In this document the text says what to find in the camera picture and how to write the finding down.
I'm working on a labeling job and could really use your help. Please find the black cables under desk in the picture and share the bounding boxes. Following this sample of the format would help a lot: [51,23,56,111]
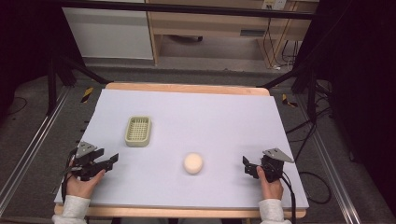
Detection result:
[262,17,301,71]

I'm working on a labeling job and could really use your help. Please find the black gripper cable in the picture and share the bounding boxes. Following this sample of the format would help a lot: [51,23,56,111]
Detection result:
[60,148,78,204]
[279,170,297,224]

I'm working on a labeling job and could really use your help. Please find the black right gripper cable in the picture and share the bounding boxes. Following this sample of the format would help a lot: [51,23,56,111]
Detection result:
[279,170,297,224]

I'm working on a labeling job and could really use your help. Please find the white power strip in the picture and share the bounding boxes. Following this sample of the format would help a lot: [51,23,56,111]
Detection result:
[262,0,287,11]

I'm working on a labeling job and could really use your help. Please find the round cream soap bar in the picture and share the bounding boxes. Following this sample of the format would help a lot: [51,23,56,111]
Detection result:
[182,152,205,175]

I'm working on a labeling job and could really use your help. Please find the wooden desk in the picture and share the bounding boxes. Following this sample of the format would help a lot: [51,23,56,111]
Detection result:
[145,0,318,69]

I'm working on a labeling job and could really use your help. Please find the white foam table mat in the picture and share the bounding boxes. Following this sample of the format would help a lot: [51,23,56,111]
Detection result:
[53,88,310,210]

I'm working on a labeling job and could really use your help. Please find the person's left hand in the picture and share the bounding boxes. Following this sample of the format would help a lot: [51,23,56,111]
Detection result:
[65,158,106,200]

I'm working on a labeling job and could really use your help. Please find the yellow black striped floor tape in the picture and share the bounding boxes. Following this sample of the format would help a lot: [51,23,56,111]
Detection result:
[80,86,94,105]
[281,92,299,109]

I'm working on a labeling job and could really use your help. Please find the black horizontal frame bar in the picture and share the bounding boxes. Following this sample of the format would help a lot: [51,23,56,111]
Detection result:
[46,0,316,21]

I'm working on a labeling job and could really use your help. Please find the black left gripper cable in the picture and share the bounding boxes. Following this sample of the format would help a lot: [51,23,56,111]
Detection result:
[60,148,78,204]

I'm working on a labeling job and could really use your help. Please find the pale green soap dish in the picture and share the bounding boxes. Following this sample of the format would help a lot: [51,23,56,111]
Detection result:
[124,115,153,148]

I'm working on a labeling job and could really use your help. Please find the person's right hand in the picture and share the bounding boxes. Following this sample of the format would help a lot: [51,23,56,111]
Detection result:
[256,165,284,201]

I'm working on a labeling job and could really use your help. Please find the metal floor rail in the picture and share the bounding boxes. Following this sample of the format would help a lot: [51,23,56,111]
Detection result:
[0,87,73,216]
[297,96,363,224]

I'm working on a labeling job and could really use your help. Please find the black floor cable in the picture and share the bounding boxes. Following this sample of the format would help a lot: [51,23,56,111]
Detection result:
[285,105,333,205]

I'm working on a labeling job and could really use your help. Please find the black metal stand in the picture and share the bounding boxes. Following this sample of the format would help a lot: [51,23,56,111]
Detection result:
[256,63,320,124]
[45,54,111,118]

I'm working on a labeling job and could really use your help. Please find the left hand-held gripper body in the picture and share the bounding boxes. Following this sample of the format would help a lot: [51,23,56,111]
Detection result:
[64,141,106,182]

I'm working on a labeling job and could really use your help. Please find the white cabinet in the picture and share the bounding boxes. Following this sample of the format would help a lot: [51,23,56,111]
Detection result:
[62,0,154,61]

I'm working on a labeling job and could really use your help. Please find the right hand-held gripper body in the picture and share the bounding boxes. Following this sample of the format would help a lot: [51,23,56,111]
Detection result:
[260,147,295,184]

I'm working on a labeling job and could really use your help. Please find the wooden table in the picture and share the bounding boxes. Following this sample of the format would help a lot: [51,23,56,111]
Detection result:
[53,81,308,219]

